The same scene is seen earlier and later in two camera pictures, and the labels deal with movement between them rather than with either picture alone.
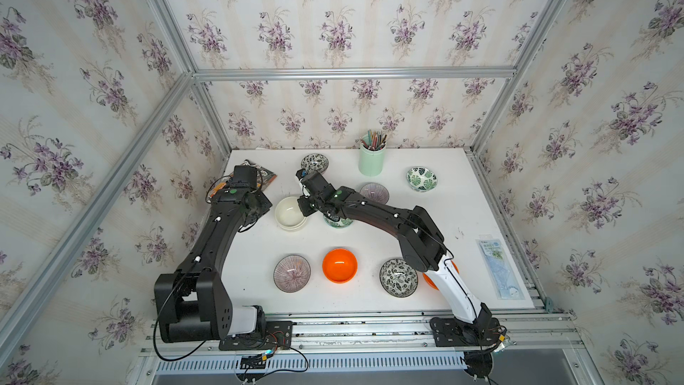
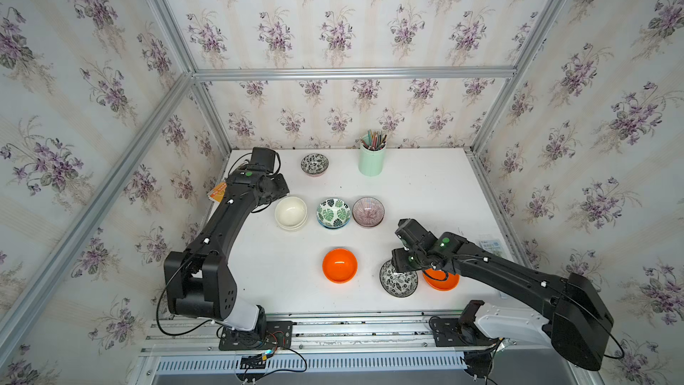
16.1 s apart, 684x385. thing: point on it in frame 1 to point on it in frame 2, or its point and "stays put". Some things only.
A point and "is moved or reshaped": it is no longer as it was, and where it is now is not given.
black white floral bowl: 398,279 stays put
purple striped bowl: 376,192 is moved or reshaped
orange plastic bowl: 339,266 stays put
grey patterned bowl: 314,162 stays put
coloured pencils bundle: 376,141 stays put
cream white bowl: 289,215 stays put
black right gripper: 304,209 to 397,262
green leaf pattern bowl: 421,179 is moved or reshaped
